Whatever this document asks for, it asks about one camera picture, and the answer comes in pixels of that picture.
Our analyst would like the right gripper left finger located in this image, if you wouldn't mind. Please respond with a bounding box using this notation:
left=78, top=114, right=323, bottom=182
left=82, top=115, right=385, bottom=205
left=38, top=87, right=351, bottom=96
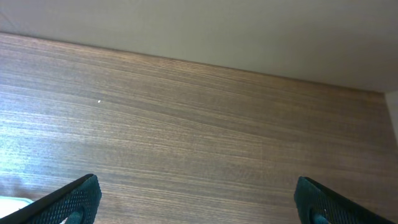
left=1, top=174, right=102, bottom=224

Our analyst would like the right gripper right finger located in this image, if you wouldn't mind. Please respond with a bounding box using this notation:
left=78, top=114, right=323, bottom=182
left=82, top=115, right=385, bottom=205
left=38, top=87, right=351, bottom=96
left=294, top=177, right=394, bottom=224

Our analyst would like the right clear plastic container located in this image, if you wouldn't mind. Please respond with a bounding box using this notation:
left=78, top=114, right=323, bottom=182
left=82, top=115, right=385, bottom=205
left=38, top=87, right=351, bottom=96
left=0, top=196, right=34, bottom=218

